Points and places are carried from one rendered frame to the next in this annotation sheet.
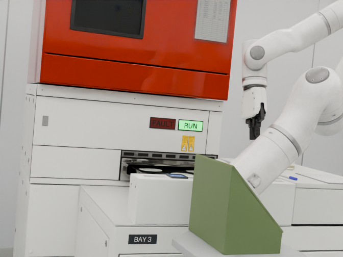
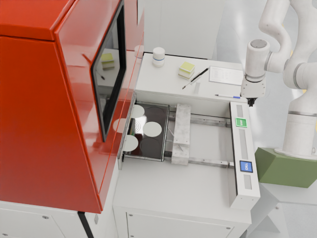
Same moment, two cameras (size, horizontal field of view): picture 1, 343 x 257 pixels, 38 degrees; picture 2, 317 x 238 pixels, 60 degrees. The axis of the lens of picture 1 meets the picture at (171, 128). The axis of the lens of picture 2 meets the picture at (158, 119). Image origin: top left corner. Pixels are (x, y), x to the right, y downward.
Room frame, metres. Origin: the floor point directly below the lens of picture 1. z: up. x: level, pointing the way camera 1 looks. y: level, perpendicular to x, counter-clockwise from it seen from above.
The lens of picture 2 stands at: (1.69, 0.74, 2.01)
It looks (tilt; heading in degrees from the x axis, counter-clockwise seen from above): 49 degrees down; 293
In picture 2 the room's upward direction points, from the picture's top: 5 degrees clockwise
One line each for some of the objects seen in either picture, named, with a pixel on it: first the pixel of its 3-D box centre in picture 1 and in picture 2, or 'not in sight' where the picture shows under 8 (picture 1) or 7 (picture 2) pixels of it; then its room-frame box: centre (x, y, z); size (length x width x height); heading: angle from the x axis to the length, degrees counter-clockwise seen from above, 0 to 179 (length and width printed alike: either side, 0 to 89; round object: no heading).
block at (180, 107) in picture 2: not in sight; (184, 107); (1.98, -0.29, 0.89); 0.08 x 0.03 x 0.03; 20
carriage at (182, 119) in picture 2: not in sight; (181, 133); (1.93, -0.14, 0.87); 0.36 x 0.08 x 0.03; 110
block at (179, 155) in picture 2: not in sight; (180, 155); (1.87, 0.01, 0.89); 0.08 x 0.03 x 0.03; 20
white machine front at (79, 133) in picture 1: (131, 139); (116, 141); (2.13, 0.16, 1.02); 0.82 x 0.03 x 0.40; 110
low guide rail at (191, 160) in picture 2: not in sight; (177, 158); (1.89, 0.00, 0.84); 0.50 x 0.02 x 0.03; 20
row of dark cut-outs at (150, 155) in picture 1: (170, 156); (127, 120); (2.18, -0.01, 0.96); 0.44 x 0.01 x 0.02; 110
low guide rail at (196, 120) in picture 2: not in sight; (180, 118); (1.98, -0.26, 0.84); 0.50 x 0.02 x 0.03; 20
